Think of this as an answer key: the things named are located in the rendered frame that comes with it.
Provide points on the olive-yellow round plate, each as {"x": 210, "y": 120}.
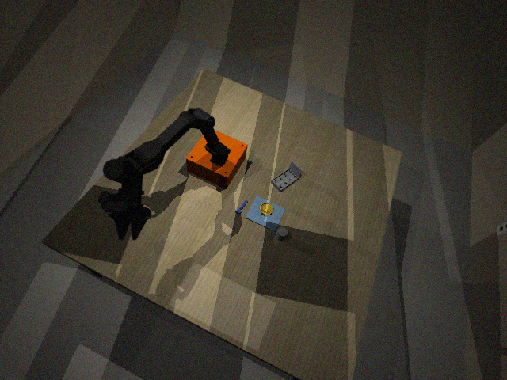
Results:
{"x": 266, "y": 208}

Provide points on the blue rectangular mat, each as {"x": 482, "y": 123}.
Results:
{"x": 271, "y": 221}

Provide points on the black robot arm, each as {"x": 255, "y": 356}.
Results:
{"x": 129, "y": 169}

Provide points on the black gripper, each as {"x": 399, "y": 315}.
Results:
{"x": 128, "y": 210}

